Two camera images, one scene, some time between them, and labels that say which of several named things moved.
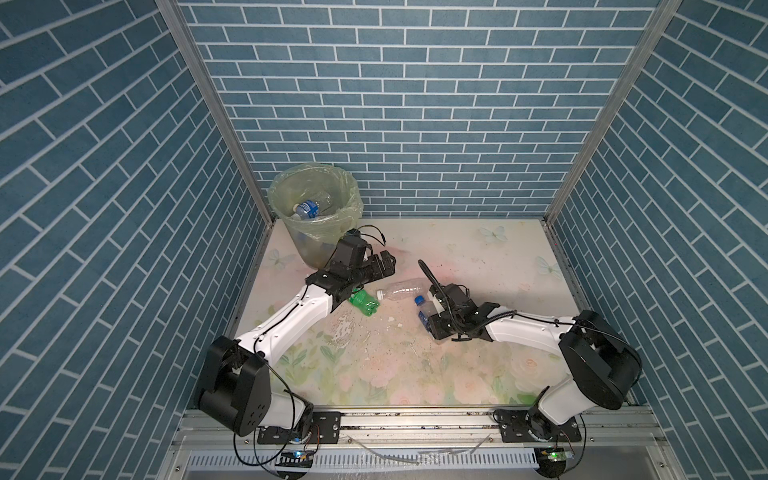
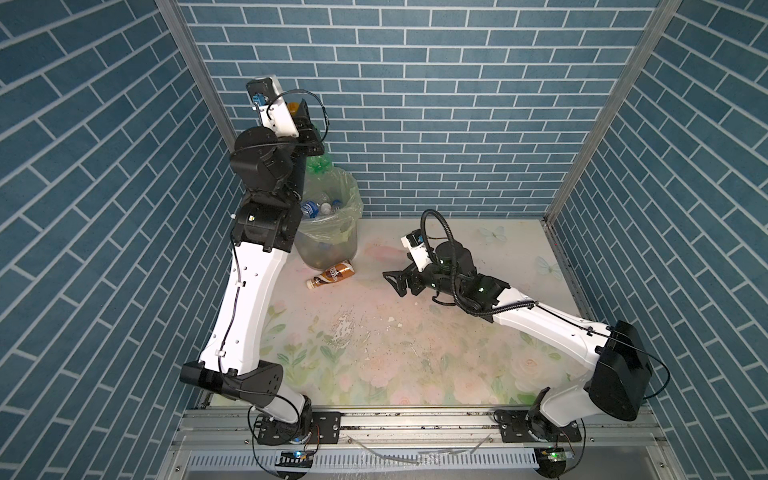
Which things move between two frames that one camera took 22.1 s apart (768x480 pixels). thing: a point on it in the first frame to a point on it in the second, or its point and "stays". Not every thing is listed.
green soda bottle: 364,302 to 318,164
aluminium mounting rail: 630,426 stays
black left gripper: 377,271 to 305,139
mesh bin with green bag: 317,204 stays
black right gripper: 435,328 to 401,285
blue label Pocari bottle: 307,209 stays
